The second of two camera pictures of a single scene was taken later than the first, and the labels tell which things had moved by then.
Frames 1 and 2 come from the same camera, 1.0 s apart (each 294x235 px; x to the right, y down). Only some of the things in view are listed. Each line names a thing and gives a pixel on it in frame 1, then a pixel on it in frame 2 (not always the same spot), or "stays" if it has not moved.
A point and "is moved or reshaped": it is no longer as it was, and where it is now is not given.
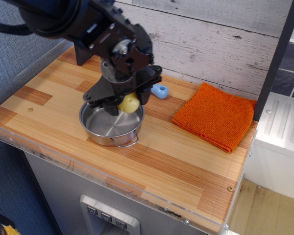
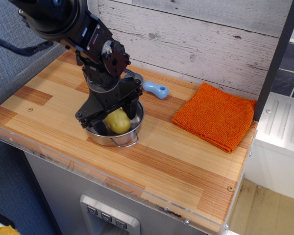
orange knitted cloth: [220, 118] stays
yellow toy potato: [130, 104] is moved or reshaped
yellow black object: [8, 223] → [3, 229]
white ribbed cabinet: [276, 160] stays
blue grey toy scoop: [160, 91] stays
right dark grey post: [277, 55] stays
